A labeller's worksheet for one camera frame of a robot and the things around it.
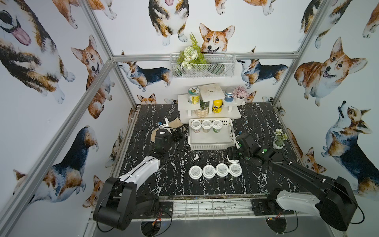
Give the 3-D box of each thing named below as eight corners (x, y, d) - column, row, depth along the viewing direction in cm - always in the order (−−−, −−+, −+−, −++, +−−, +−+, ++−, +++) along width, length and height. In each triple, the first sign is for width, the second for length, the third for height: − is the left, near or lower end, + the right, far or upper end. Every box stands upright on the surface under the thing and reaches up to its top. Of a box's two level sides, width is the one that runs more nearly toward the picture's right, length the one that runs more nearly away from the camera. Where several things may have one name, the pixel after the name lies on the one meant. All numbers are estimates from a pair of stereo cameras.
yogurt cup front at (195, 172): (187, 177, 87) (186, 172, 81) (194, 168, 90) (194, 162, 84) (196, 184, 84) (196, 180, 78) (203, 174, 87) (204, 170, 81)
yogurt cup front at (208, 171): (202, 181, 85) (202, 177, 79) (202, 169, 89) (202, 164, 83) (215, 181, 85) (216, 176, 79) (214, 169, 89) (215, 164, 83)
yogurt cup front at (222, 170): (215, 180, 85) (216, 175, 79) (214, 168, 89) (215, 163, 84) (227, 180, 85) (229, 175, 79) (226, 168, 89) (228, 163, 84)
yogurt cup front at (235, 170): (228, 179, 85) (230, 175, 79) (227, 168, 89) (228, 163, 84) (240, 179, 85) (243, 175, 79) (238, 168, 89) (240, 163, 84)
